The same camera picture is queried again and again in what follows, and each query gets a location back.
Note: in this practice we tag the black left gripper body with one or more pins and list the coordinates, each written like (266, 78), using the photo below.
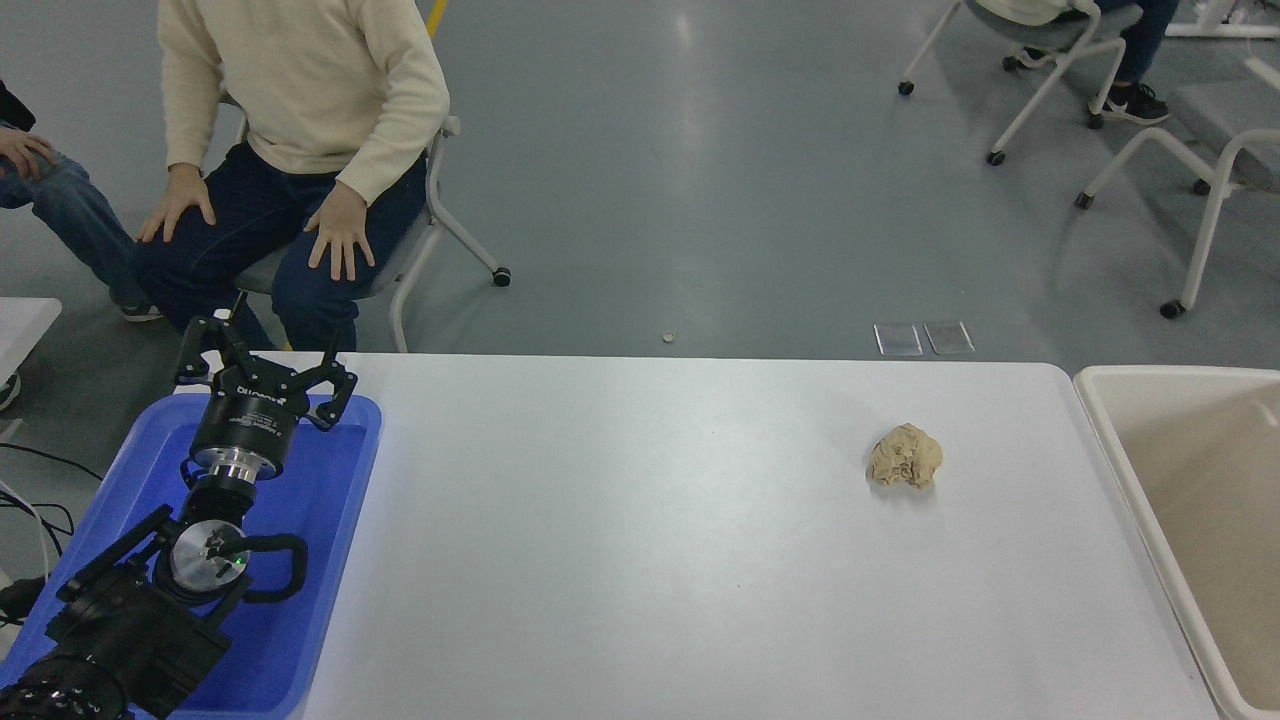
(245, 420)

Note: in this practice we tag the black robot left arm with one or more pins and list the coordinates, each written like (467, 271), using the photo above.
(130, 630)

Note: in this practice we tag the clear square floor plate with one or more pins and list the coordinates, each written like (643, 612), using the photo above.
(949, 338)
(898, 340)

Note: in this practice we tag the seated person's right hand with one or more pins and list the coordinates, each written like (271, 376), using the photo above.
(180, 200)

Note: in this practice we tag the seated person's left hand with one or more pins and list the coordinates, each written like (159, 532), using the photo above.
(342, 230)

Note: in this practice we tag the edge person's hand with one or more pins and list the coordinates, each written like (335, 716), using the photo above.
(22, 150)

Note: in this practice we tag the grey office chair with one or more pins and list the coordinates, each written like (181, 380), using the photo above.
(390, 272)

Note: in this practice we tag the blue plastic tray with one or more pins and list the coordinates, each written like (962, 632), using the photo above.
(320, 520)

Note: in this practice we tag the person at edge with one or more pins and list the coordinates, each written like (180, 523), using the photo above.
(70, 210)

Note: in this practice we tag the white side table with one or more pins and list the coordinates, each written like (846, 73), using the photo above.
(20, 325)

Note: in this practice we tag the crumpled tan paper ball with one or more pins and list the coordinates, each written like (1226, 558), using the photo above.
(905, 455)

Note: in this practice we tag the white-legged chair with sitter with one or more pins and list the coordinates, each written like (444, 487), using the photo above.
(1050, 28)

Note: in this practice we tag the distant seated person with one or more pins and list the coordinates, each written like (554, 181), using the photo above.
(1140, 30)

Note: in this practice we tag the large pale bin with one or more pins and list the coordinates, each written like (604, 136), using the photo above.
(1215, 500)

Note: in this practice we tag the empty white-legged chair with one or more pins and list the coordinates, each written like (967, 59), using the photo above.
(1215, 215)

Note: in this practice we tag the white furniture base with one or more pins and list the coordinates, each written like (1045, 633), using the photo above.
(1220, 30)

